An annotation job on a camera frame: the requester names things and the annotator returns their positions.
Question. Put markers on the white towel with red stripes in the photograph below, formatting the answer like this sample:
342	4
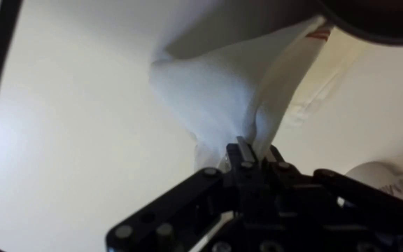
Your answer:
210	93

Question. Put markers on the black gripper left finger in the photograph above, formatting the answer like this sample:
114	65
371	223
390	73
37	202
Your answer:
244	186

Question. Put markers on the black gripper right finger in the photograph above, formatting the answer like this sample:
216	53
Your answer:
332	196

